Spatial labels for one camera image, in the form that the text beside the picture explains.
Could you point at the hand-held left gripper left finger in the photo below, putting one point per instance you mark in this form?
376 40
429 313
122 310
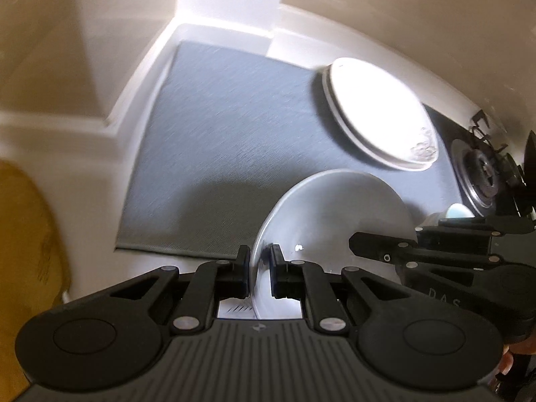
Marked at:
243 268

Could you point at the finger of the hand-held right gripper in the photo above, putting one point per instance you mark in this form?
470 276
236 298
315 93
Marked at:
481 225
372 247

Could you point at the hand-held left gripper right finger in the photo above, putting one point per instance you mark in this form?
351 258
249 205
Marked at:
274 268

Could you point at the grey white bowl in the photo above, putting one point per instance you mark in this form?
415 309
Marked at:
331 209

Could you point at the white floral plate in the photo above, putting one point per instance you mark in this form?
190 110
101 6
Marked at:
377 104

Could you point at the person's right hand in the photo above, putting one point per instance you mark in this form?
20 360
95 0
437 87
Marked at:
508 358

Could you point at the pale blue cup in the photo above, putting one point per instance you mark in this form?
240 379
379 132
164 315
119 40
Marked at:
458 211

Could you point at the metal gas stove burner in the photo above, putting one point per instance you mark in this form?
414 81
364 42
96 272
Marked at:
481 171

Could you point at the black stove pot support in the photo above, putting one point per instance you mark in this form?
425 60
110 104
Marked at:
488 134

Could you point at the black gas stove burner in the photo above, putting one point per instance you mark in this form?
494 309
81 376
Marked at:
441 119

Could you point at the grey mat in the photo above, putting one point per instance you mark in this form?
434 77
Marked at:
230 134

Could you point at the plain white plate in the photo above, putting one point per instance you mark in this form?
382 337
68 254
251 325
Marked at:
335 104

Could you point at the yellow cloth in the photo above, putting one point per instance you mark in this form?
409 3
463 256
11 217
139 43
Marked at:
29 259

